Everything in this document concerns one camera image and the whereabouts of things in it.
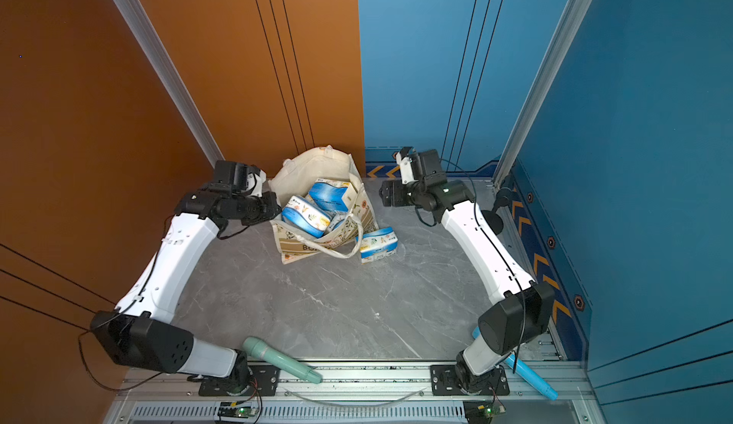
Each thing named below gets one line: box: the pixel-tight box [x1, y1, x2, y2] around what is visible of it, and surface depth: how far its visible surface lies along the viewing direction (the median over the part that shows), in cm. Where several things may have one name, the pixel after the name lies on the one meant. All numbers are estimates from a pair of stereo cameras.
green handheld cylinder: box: [243, 336, 324, 384], surface depth 77 cm
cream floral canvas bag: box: [268, 145, 379, 266], surface depth 87 cm
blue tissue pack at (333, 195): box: [308, 178, 358, 213], surface depth 84 cm
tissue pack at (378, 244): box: [355, 227, 399, 264], surface depth 93 cm
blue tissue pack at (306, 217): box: [281, 194, 332, 238], surface depth 81 cm
